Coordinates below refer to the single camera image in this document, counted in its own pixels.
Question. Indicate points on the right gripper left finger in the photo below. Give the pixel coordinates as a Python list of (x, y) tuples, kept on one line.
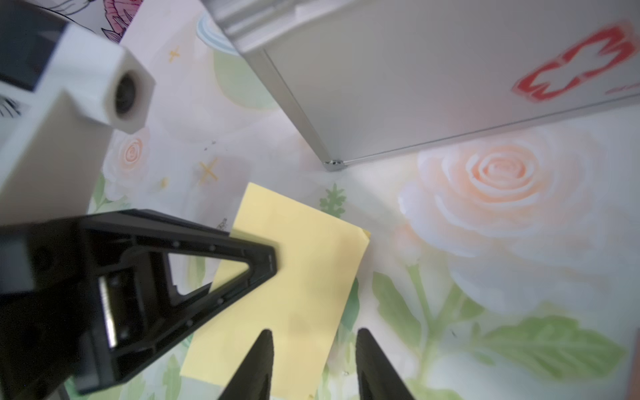
[(252, 380)]

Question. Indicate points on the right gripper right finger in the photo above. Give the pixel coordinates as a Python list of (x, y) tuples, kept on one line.
[(377, 378)]

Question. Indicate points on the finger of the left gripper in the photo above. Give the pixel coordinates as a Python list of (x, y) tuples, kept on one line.
[(92, 298)]

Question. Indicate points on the pale yellow memo pad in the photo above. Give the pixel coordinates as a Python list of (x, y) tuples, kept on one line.
[(318, 257)]

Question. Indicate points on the silver metal first-aid case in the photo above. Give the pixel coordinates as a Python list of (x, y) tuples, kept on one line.
[(364, 79)]

